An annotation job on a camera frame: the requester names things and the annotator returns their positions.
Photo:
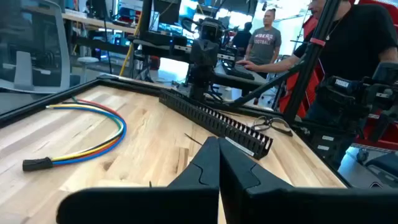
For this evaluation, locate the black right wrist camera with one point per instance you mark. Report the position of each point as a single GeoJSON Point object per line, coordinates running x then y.
{"type": "Point", "coordinates": [211, 29]}

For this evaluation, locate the white round stool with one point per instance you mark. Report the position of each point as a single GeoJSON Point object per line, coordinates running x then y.
{"type": "Point", "coordinates": [88, 60]}

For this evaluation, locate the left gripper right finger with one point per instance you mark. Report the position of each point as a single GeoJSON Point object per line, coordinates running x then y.
{"type": "Point", "coordinates": [295, 208]}

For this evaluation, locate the person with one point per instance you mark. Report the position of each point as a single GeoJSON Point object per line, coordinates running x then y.
{"type": "Point", "coordinates": [357, 40]}
{"type": "Point", "coordinates": [264, 46]}
{"type": "Point", "coordinates": [242, 39]}

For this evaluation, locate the grey side desk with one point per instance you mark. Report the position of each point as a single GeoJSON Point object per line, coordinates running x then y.
{"type": "Point", "coordinates": [219, 71]}

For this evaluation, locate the black monitor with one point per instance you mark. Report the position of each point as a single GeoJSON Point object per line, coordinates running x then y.
{"type": "Point", "coordinates": [168, 12]}

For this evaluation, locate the black aluminium table frame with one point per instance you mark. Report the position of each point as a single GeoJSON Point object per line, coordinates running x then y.
{"type": "Point", "coordinates": [46, 102]}

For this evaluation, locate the black zip tie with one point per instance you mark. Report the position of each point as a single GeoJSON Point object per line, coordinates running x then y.
{"type": "Point", "coordinates": [192, 139]}

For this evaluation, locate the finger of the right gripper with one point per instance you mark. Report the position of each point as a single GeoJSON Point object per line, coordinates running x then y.
{"type": "Point", "coordinates": [197, 53]}
{"type": "Point", "coordinates": [212, 53]}

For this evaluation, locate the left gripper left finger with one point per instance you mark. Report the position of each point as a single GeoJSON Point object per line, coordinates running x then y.
{"type": "Point", "coordinates": [186, 205]}

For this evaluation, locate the black-framed eyeglasses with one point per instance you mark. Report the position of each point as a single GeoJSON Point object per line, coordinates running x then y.
{"type": "Point", "coordinates": [286, 131]}

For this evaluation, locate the black keyboard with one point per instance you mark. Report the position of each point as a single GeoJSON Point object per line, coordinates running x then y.
{"type": "Point", "coordinates": [239, 73]}

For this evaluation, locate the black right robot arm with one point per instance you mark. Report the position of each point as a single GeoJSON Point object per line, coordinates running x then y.
{"type": "Point", "coordinates": [200, 81]}

